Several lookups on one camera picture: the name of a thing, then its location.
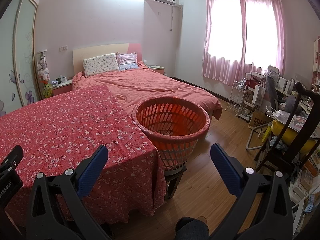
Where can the flower-printed wardrobe door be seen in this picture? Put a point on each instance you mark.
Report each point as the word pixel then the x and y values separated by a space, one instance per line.
pixel 25 55

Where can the pink striped pillow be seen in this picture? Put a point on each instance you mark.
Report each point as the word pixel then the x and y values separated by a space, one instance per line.
pixel 127 60

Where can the pink and white bookshelf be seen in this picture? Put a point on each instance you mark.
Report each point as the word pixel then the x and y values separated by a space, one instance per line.
pixel 316 62

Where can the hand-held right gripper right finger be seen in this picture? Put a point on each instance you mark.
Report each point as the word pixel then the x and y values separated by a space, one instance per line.
pixel 225 166

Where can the bed with salmon duvet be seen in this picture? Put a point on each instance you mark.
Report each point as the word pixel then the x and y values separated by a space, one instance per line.
pixel 155 87

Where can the air conditioner pipe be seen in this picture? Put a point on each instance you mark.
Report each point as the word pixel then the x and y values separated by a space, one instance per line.
pixel 172 17

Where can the brown paper bag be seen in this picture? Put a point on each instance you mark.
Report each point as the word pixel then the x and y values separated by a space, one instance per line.
pixel 258 121

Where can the yellow cushion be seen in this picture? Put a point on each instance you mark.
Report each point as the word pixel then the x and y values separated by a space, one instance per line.
pixel 302 142

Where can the grey office chair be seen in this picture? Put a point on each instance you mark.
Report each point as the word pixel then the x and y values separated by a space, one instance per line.
pixel 271 88

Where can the white floral pillow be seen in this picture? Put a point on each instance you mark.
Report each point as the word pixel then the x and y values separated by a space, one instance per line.
pixel 100 63

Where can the stack of books and boxes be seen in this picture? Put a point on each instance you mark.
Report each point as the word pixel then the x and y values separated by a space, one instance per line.
pixel 303 185

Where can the person's leg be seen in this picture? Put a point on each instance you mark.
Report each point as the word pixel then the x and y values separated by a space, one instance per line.
pixel 192 228

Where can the white metal tube frame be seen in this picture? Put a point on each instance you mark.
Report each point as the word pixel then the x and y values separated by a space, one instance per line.
pixel 248 140

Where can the white wall outlet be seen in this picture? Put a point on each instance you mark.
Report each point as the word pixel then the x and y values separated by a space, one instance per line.
pixel 63 48

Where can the white mug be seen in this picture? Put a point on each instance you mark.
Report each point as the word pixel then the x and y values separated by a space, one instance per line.
pixel 64 79

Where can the cluttered desk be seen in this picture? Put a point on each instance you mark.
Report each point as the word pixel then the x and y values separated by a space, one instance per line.
pixel 285 91

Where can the orange plastic laundry basket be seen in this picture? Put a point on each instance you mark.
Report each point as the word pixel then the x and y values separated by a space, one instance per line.
pixel 177 152

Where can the pink nightstand with book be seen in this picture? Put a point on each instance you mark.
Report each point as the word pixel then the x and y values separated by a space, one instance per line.
pixel 158 70

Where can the cream and pink headboard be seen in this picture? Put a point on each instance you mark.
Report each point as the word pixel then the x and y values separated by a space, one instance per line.
pixel 105 50

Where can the hanging plush toys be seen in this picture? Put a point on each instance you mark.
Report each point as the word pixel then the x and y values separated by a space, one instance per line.
pixel 43 70

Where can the dark wooden stool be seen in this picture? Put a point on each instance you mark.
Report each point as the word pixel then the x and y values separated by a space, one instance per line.
pixel 172 185

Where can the white shopping bag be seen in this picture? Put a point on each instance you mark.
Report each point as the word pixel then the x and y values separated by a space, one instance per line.
pixel 258 95

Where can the red floral blanket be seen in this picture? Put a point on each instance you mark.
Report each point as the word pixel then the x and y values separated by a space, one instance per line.
pixel 62 130

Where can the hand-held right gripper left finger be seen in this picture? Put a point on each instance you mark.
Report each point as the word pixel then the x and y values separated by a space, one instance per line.
pixel 92 167

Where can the dark wooden chair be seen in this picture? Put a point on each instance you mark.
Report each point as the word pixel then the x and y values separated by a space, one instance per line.
pixel 290 120

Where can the pink nightstand with mugs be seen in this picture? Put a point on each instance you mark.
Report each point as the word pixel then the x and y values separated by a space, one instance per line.
pixel 62 89

